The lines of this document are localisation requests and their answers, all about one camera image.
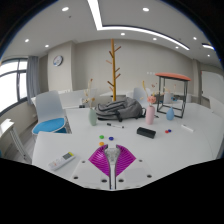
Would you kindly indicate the grey backpack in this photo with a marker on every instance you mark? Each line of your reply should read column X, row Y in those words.
column 121, row 108

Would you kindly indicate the pink vase with flowers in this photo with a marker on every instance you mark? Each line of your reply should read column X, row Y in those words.
column 150, row 116

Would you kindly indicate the orange round magnet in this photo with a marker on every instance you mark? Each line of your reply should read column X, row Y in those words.
column 101, row 143

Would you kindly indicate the grey curtain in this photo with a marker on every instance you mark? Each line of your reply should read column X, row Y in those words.
column 32, row 80

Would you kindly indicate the white chair blue seat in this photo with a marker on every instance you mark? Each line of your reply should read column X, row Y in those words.
column 50, row 106

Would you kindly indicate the black frame stand orange top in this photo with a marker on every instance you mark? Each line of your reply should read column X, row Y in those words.
column 173, row 76

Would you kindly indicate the white side desk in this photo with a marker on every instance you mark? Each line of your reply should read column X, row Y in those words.
column 8, row 128

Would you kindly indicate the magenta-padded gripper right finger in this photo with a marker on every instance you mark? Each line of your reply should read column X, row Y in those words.
column 126, row 160

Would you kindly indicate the blue vase with stems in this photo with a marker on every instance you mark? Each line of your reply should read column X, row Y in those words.
column 170, row 114

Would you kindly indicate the green round magnet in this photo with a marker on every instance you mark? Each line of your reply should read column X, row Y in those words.
column 101, row 136

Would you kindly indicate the green vase with dried flowers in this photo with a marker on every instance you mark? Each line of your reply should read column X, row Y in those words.
column 92, row 117

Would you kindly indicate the ceiling lights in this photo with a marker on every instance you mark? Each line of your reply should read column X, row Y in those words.
column 95, row 16

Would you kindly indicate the whiteboard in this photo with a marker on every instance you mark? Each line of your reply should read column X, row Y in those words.
column 213, row 86

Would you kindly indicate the black marker pen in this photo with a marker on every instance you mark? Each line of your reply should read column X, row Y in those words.
column 115, row 125

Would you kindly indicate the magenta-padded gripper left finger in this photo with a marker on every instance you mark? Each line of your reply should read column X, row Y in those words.
column 99, row 160

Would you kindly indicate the wooden coat rack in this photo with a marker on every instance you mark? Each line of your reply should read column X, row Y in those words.
column 113, row 70

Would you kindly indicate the black rectangular case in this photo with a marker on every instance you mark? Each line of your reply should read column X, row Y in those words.
column 146, row 132

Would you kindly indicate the round wall clock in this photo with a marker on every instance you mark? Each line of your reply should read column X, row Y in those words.
column 57, row 60

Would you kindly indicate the window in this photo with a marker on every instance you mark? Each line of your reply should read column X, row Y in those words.
column 10, row 86

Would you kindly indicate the white remote control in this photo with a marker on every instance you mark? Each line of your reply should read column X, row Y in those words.
column 61, row 160

